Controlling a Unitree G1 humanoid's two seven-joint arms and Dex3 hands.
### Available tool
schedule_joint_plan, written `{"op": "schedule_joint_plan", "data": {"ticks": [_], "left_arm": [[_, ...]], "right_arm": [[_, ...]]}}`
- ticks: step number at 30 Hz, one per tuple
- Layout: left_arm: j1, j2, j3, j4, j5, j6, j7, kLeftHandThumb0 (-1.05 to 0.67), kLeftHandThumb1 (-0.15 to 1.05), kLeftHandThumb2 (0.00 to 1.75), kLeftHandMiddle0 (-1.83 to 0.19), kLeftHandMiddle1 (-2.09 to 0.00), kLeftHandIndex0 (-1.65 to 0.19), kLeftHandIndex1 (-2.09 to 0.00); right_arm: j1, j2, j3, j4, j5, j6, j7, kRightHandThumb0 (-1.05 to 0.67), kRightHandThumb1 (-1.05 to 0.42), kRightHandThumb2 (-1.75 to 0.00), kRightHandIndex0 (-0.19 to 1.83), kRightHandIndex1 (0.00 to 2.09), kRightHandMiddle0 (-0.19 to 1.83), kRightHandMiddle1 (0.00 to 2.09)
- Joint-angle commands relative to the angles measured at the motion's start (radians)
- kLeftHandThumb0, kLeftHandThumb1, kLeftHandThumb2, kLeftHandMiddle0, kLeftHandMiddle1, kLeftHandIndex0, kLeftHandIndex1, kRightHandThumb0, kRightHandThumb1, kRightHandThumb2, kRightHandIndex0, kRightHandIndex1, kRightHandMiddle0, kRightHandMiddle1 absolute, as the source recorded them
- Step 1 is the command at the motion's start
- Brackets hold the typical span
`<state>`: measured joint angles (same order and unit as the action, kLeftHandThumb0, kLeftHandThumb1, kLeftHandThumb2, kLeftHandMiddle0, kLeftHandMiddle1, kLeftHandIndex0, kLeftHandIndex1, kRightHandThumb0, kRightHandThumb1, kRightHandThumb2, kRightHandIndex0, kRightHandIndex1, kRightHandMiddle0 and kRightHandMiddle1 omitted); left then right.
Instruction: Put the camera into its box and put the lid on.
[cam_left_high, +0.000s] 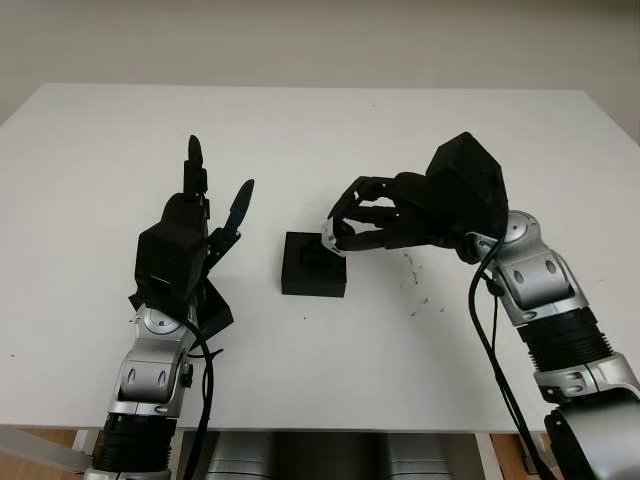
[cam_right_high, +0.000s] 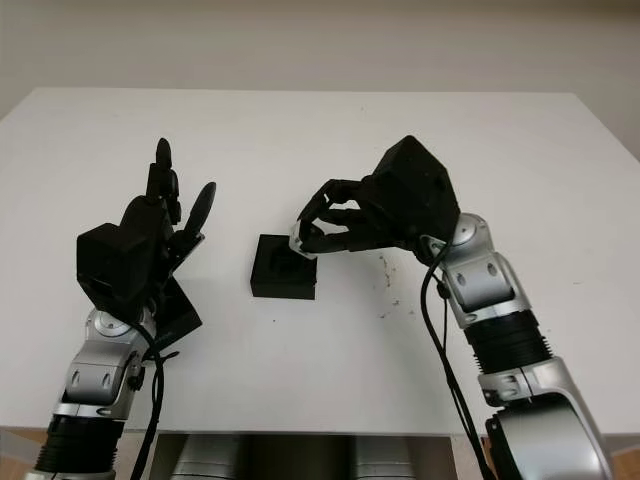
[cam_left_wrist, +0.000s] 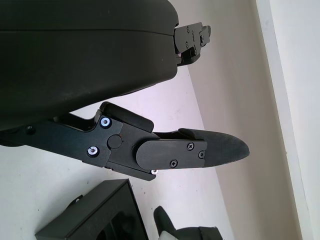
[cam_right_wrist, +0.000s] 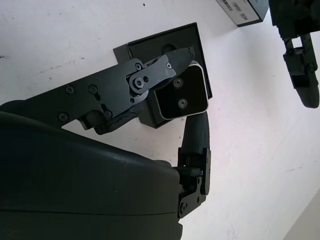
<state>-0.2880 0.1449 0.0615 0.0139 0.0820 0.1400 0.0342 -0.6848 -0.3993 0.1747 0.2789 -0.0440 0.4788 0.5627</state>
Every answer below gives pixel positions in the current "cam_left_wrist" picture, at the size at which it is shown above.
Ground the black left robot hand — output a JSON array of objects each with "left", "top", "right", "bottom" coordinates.
[{"left": 0, "top": 0, "right": 251, "bottom": 182}]

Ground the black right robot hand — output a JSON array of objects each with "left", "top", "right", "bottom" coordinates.
[{"left": 153, "top": 206, "right": 224, "bottom": 240}]

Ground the black foam-lined camera box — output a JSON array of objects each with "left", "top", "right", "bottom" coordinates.
[{"left": 34, "top": 178, "right": 148, "bottom": 240}]

